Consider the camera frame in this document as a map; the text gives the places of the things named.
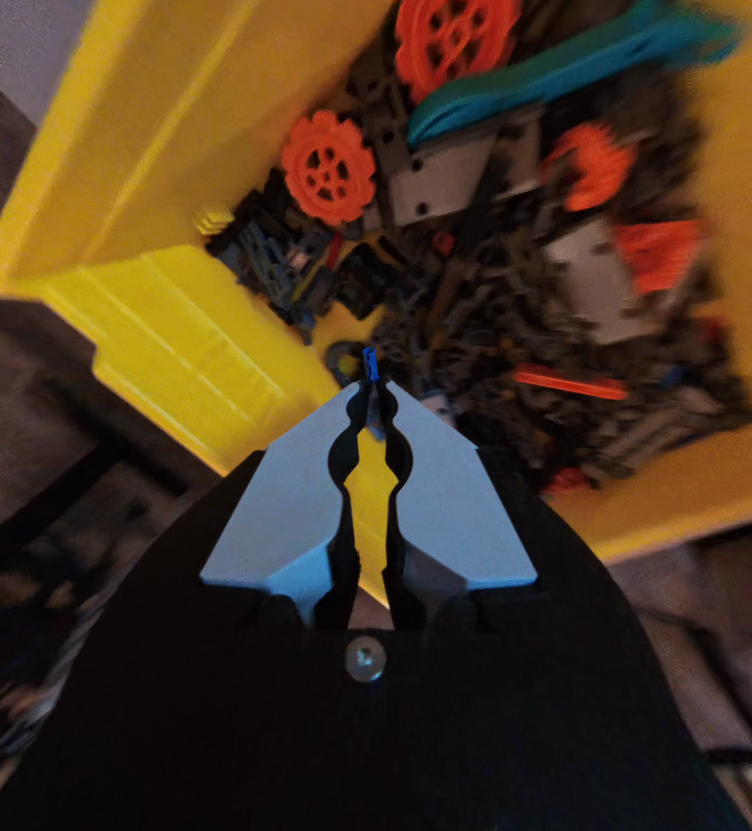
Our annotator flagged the orange wedge brick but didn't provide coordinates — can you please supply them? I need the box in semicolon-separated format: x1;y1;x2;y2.
616;221;704;296

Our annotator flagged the teal brick separator tool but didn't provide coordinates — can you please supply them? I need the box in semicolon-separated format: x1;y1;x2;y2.
407;0;740;147

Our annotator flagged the orange axle rod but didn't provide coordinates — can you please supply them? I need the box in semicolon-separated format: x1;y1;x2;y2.
512;364;630;400

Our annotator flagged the pile of grey bricks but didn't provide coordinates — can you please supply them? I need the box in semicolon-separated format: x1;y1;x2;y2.
204;0;752;494

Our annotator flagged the orange gear wheel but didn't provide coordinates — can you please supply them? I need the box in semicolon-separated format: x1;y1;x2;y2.
394;0;523;105
280;110;377;227

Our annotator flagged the orange bevel gear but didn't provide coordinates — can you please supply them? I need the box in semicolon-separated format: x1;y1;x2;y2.
545;123;636;212

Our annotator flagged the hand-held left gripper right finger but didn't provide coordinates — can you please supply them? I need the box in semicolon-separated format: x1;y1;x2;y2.
376;380;539;628

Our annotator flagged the grey panel brick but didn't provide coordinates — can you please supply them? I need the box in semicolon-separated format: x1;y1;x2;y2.
545;221;649;345
389;133;500;225

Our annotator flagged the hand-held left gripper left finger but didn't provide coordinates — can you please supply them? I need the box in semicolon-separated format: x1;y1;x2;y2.
198;380;372;628

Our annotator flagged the yellow plastic bin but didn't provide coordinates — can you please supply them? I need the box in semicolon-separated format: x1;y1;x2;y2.
0;0;752;605

